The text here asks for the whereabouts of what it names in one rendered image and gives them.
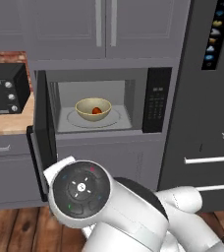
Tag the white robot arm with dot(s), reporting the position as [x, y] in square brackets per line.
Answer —
[130, 216]

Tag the glass microwave turntable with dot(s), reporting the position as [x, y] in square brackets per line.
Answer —
[117, 118]

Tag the red tomato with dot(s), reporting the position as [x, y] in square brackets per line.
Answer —
[96, 110]

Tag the grey panel under microwave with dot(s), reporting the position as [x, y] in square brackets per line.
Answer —
[110, 157]

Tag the beige bowl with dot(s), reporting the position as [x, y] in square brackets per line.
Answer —
[84, 111]

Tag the black built-in microwave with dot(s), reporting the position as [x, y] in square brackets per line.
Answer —
[156, 98]

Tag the black microwave door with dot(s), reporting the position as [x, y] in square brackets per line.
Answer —
[43, 131]

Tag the grey base cupboard door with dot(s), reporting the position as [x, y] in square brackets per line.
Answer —
[9, 180]

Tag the dark grey fridge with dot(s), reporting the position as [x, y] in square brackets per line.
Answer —
[196, 114]

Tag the grey drawer front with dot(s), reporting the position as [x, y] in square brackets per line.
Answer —
[9, 140]

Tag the black toaster oven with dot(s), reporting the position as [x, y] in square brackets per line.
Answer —
[2, 98]

